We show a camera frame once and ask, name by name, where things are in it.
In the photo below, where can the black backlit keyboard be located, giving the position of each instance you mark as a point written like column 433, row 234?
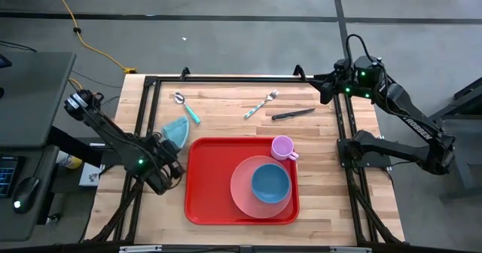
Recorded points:
column 7, row 177

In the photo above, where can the pink plastic plate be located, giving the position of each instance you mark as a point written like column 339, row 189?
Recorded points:
column 241, row 192

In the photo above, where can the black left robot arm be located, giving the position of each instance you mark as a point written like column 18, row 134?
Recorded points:
column 109, row 132

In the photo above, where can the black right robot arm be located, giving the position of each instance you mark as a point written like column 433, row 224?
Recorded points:
column 414, row 110

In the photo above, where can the black frame clamp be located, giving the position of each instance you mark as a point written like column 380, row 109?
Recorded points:
column 185, row 72
column 299, row 72

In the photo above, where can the dark grey desk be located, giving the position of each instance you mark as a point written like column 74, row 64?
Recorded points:
column 34, row 102

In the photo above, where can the yellow bottle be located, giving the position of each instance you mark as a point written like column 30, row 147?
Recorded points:
column 69, row 162

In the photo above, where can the silver metal bracket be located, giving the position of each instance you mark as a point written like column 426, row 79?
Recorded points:
column 139, row 249
column 350, row 250

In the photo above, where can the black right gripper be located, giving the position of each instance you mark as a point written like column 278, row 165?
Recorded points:
column 342, row 76

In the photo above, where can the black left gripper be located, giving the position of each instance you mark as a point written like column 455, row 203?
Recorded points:
column 169, row 157

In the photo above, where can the red plastic tray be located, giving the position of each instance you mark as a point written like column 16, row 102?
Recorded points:
column 211, row 185

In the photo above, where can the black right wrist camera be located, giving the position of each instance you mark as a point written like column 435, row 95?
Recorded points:
column 327, row 94

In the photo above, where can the grey metal stand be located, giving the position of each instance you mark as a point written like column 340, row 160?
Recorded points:
column 465, row 170

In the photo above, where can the lilac plastic mug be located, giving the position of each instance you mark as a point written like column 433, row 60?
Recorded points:
column 282, row 147

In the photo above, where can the black aluminium table frame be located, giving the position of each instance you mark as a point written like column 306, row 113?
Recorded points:
column 244, row 79

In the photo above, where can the black computer mouse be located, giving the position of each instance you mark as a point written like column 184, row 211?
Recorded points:
column 25, row 194

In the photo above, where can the white printed box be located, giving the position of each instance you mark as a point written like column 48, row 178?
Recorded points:
column 90, row 175

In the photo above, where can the blue plastic bowl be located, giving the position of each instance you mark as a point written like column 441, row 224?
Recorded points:
column 271, row 183

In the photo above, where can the teal cloth napkin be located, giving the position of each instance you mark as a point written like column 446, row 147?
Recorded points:
column 179, row 128

